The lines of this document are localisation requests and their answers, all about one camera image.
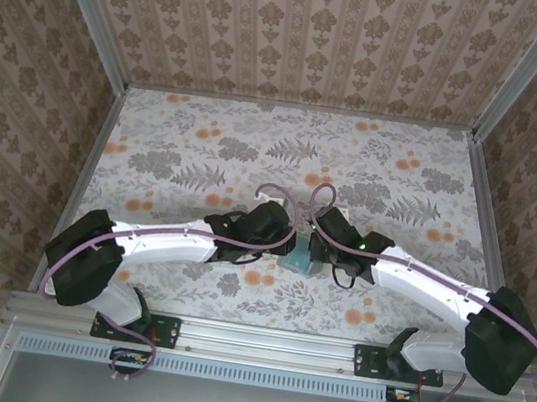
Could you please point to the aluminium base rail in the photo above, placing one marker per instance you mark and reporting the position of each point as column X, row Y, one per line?
column 267, row 345

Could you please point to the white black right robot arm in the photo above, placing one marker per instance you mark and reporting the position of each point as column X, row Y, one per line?
column 428, row 280

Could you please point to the aluminium frame post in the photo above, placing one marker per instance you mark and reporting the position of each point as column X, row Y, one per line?
column 525, row 72
column 92, row 8

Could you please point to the thin aluminium edge strip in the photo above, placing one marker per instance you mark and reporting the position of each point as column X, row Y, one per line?
column 302, row 109

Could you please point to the aluminium table edge rail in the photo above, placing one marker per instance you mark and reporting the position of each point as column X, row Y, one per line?
column 493, row 245
column 81, row 183

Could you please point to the black connector box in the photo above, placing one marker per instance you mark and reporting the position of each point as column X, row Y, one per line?
column 130, row 362
column 403, row 400

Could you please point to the pale green card holder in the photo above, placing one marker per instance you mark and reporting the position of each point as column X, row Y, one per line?
column 300, row 268

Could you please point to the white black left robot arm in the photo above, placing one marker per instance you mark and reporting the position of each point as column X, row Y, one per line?
column 160, row 245

